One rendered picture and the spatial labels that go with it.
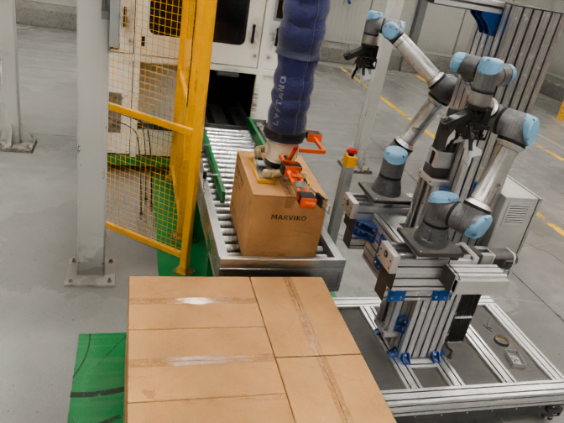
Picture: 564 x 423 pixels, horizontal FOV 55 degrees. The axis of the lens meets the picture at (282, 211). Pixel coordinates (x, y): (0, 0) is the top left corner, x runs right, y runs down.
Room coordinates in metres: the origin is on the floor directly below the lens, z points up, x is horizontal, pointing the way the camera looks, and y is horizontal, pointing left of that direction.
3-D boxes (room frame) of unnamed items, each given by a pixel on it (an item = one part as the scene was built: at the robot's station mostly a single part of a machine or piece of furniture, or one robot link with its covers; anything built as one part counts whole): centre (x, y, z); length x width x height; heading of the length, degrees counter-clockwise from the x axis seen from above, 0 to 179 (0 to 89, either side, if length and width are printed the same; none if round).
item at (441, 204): (2.14, -0.67, 1.20); 0.13 x 0.12 x 0.14; 48
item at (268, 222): (2.82, 0.05, 0.75); 0.60 x 0.40 x 0.40; 17
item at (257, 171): (2.79, 0.15, 0.97); 0.34 x 0.10 x 0.05; 16
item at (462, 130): (1.85, -0.59, 1.66); 0.09 x 0.08 x 0.12; 108
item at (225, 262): (2.48, -0.06, 0.58); 0.70 x 0.03 x 0.06; 108
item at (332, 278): (2.48, -0.06, 0.48); 0.70 x 0.03 x 0.15; 108
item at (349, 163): (3.19, -0.36, 0.50); 0.07 x 0.07 x 1.00; 18
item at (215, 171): (3.85, 0.67, 0.60); 1.60 x 0.10 x 0.09; 18
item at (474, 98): (1.86, -0.58, 1.74); 0.08 x 0.08 x 0.05
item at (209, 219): (3.49, 0.61, 0.50); 2.31 x 0.05 x 0.19; 18
